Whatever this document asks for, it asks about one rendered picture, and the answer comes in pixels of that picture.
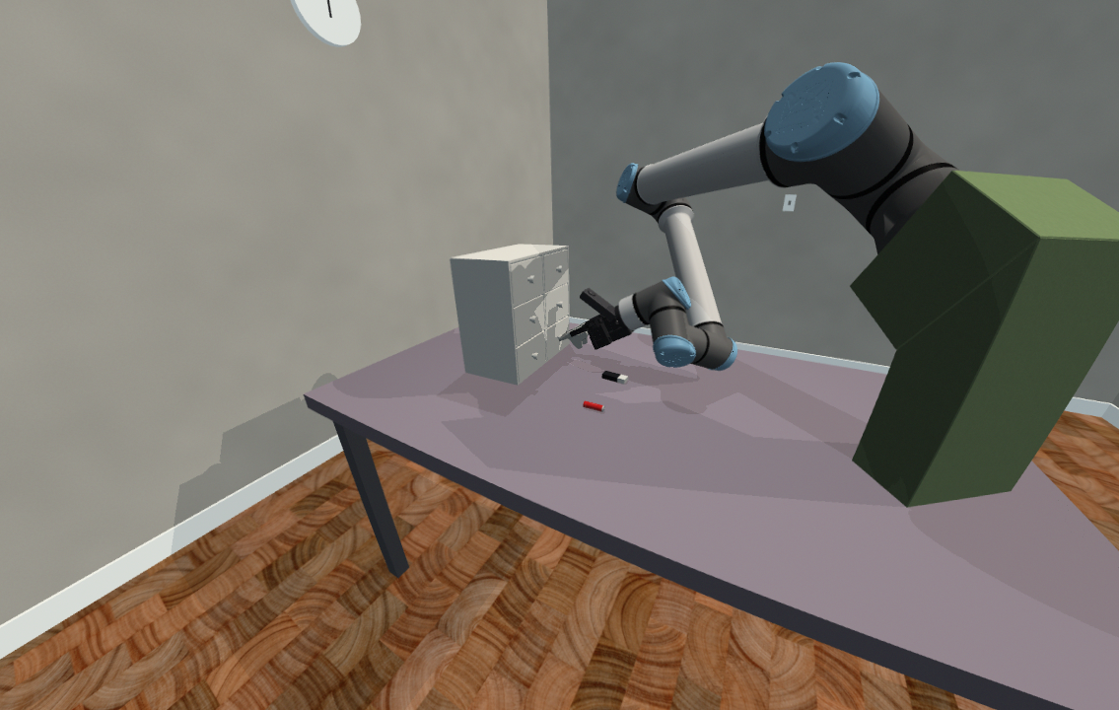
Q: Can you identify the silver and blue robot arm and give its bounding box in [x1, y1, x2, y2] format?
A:
[615, 62, 959, 371]

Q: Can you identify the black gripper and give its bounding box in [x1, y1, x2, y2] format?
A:
[560, 305, 634, 351]

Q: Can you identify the white drawer with knob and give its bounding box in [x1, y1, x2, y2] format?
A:
[510, 256, 543, 305]
[543, 249, 568, 290]

